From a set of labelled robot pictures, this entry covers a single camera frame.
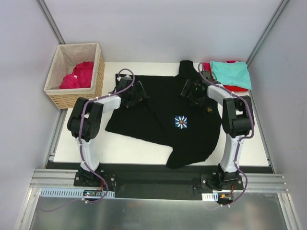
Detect red t-shirt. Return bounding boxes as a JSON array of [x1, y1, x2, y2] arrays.
[[203, 60, 248, 92]]

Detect black daisy print t-shirt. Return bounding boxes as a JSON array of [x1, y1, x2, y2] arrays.
[[106, 60, 221, 169]]

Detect teal t-shirt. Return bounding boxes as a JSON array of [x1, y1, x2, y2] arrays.
[[210, 61, 252, 90]]

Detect wicker basket with liner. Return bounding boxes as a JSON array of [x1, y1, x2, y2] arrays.
[[44, 43, 105, 109]]

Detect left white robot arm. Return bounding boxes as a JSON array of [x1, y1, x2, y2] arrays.
[[67, 75, 148, 188]]

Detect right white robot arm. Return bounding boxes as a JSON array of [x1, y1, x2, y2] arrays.
[[180, 73, 254, 191]]

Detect pink t-shirt in basket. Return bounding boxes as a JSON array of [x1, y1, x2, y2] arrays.
[[59, 61, 94, 89]]

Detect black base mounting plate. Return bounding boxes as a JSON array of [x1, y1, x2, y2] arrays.
[[73, 163, 243, 200]]

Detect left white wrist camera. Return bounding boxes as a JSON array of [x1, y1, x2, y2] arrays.
[[116, 74, 132, 83]]

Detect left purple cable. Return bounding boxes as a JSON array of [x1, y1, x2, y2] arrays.
[[39, 68, 136, 213]]

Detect purple cable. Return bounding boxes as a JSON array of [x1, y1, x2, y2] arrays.
[[198, 62, 255, 208], [39, 68, 136, 213]]

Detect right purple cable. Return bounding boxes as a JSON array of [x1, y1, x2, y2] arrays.
[[198, 62, 255, 208]]

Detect right white cable duct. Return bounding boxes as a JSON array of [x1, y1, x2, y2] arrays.
[[201, 192, 218, 202]]

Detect white cable duct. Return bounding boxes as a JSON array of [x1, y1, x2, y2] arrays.
[[40, 188, 115, 199], [201, 192, 218, 202]]

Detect left white cable duct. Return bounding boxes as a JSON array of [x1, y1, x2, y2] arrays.
[[40, 188, 115, 199]]

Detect left aluminium frame post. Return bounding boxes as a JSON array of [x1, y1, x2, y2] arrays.
[[36, 0, 66, 45]]

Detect aluminium frame post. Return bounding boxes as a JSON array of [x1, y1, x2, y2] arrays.
[[36, 0, 66, 45], [247, 0, 291, 67]]

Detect right aluminium frame post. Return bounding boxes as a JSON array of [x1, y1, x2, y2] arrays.
[[247, 0, 291, 67]]

